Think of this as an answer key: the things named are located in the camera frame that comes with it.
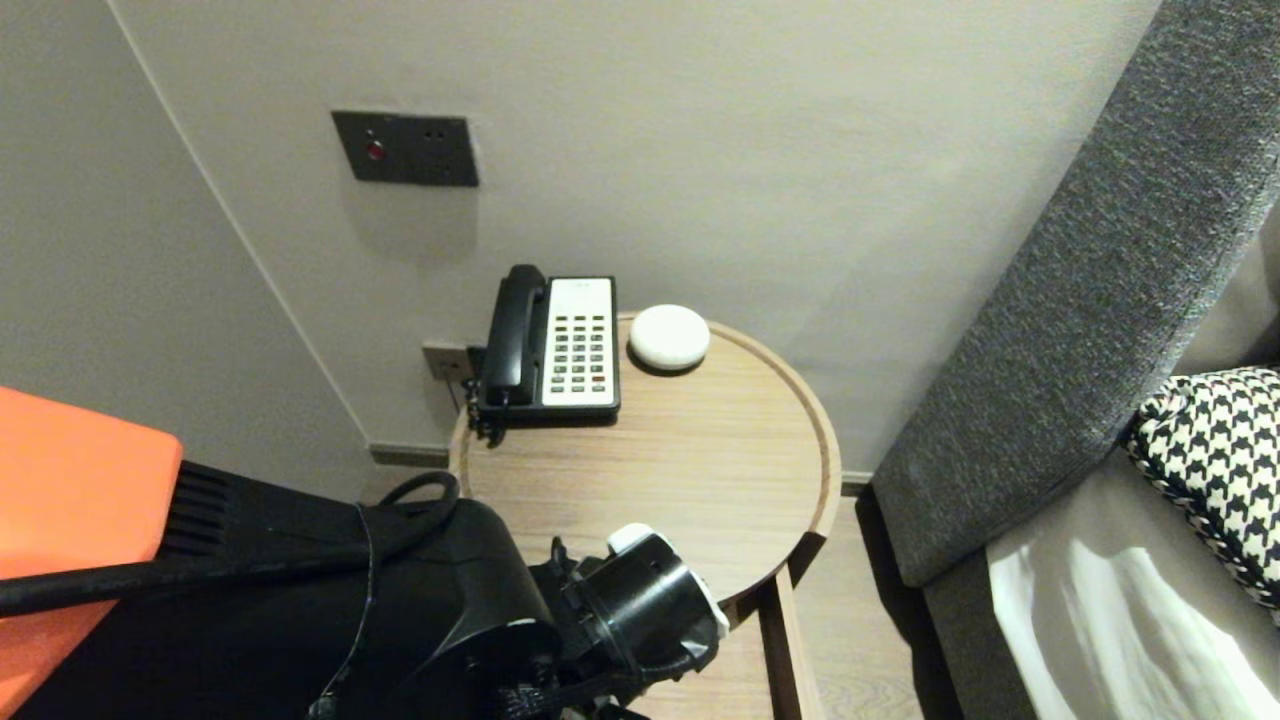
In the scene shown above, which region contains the white pebble shaped puck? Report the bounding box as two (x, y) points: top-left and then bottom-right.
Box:
(628, 304), (712, 374)

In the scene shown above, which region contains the grey fabric bed base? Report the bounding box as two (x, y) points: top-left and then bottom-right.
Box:
(920, 555), (1013, 720)

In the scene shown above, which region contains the black white houndstooth pillow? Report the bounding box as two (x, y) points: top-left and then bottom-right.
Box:
(1118, 368), (1280, 611)

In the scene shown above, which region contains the black white keypad telephone base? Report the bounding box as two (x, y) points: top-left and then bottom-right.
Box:
(478, 277), (622, 421)

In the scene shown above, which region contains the grey fabric headboard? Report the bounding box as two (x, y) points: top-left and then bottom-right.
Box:
(872, 0), (1280, 589)

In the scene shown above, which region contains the grey wall socket plate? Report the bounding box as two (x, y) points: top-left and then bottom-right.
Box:
(422, 344), (475, 384)

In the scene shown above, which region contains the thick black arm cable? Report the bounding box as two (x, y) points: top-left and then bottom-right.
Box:
(0, 472), (461, 616)

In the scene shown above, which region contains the black coiled telephone cord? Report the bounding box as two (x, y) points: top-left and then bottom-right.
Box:
(463, 378), (506, 446)

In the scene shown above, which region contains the black telephone handset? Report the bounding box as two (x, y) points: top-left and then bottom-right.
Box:
(484, 264), (549, 408)

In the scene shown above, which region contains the dark wall switch panel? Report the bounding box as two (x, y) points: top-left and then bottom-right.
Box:
(332, 110), (480, 188)

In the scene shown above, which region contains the round wooden bedside table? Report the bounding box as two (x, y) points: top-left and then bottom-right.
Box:
(449, 315), (844, 613)

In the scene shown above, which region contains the white bed sheet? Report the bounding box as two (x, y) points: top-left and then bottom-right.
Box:
(985, 450), (1280, 720)

